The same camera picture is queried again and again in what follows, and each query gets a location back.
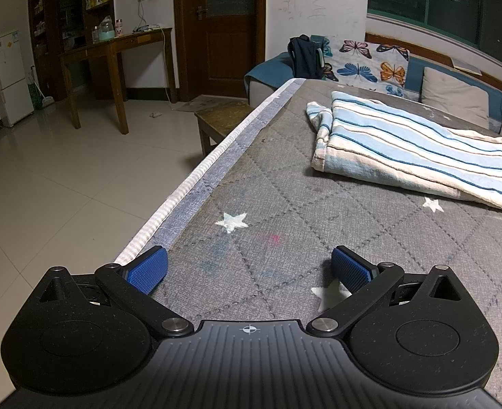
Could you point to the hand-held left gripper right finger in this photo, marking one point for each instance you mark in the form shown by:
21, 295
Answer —
351, 269

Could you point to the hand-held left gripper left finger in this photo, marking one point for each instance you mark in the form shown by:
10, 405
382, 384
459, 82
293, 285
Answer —
149, 270

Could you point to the blue white striped towel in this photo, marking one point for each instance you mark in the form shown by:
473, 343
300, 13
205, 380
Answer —
404, 145

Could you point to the grey quilted star mattress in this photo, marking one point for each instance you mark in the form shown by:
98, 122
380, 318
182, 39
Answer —
302, 196

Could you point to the low wooden stool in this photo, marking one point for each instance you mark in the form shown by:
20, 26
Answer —
219, 121

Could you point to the flat cardboard sheet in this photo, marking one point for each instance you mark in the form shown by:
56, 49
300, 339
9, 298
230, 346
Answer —
200, 104

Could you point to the butterfly print pillow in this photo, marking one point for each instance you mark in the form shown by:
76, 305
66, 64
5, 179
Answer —
364, 68

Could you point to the beige cushion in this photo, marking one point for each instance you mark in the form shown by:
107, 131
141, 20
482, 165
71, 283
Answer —
453, 93

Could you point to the broom with dustpan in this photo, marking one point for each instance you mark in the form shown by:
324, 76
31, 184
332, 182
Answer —
42, 93

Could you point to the blue sofa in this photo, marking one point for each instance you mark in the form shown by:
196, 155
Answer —
272, 72

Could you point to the dark backpack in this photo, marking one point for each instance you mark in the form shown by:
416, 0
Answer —
306, 59

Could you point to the wooden desk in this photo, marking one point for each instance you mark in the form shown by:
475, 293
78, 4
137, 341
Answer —
110, 51

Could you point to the grey flat book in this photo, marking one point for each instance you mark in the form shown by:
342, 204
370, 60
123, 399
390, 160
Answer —
466, 66

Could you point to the white refrigerator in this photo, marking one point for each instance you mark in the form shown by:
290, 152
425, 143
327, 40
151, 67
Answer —
8, 76

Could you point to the pink bottle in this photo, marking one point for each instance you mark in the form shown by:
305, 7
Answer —
119, 27

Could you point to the brown wooden door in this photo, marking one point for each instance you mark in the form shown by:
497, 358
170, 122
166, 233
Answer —
222, 30

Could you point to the wooden shelf cabinet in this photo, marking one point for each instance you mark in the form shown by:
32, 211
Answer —
70, 8

